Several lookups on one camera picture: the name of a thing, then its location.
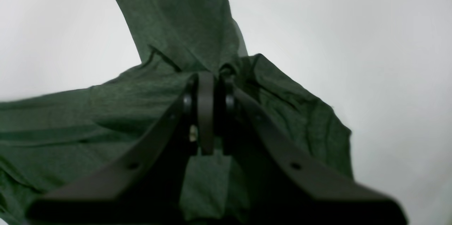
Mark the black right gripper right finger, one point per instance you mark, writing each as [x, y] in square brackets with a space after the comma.
[286, 186]

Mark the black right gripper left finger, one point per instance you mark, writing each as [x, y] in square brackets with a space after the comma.
[143, 185]

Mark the green long sleeve shirt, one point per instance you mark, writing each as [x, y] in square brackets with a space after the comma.
[49, 141]

